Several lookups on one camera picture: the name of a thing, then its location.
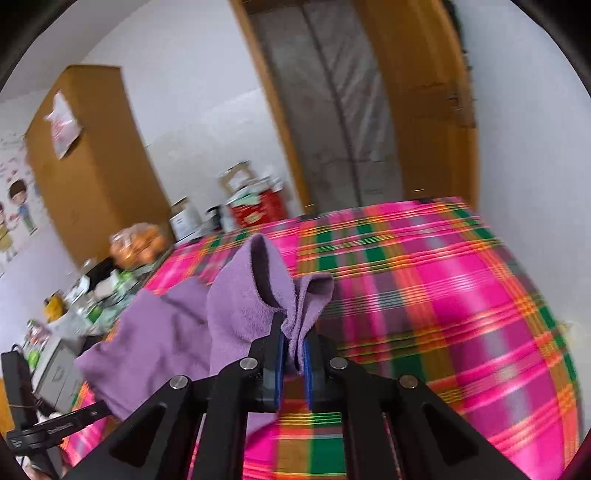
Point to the wooden door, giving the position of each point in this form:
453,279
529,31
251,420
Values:
427,80

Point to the brown cardboard parcel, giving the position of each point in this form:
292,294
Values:
236,177

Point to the wooden wardrobe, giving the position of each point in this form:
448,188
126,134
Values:
105,182

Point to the cartoon wall sticker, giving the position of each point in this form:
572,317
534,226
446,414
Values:
22,209

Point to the purple fleece garment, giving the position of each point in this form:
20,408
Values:
196,330

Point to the pink plaid tablecloth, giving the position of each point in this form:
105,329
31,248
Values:
421,288

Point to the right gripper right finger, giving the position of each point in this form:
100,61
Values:
334,384

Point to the plastic bag on wardrobe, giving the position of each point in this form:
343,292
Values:
64,126

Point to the cluttered glass side table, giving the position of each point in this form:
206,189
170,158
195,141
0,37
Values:
88,311

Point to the black spray bottle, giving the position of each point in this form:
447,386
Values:
214,216

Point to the bag of oranges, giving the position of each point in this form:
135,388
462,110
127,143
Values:
138,245

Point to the red gift box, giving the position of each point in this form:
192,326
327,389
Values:
254,209

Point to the white cardboard box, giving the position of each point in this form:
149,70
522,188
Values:
184,220

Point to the plastic-covered doorway curtain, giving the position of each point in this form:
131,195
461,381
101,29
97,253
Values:
330,85

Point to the grey drawer cabinet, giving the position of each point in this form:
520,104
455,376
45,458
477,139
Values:
56,380

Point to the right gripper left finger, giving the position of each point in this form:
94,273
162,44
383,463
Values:
253,384

